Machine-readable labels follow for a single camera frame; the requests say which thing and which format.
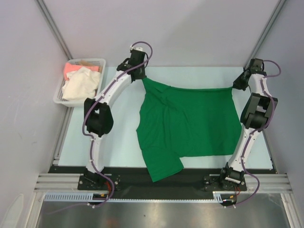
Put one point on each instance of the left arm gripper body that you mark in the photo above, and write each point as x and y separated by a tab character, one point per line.
142	73

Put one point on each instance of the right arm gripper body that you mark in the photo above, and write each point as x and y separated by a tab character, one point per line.
240	83

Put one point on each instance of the green t shirt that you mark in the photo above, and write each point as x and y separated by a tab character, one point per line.
178	122

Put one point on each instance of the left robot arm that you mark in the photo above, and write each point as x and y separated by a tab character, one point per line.
98	119

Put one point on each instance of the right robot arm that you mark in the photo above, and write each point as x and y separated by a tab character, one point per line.
255	117

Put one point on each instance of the brown t shirt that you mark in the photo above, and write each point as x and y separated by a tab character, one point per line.
91	66

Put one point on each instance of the white plastic basket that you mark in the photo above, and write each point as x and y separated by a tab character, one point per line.
58	92

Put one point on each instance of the cream t shirt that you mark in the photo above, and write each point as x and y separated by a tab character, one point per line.
82	84

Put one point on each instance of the pink t shirt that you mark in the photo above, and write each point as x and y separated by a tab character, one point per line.
71	67

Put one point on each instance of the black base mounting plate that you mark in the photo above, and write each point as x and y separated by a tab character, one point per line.
139	177

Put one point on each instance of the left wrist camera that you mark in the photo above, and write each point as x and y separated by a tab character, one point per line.
133	48

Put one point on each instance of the right vertical aluminium post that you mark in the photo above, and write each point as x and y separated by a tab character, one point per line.
270	23

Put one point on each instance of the vertical aluminium post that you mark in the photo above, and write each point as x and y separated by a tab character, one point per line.
270	23
53	28

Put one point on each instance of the slotted grey cable duct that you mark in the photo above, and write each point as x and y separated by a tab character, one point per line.
100	197

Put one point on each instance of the left vertical aluminium post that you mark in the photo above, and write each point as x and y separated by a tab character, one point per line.
53	28

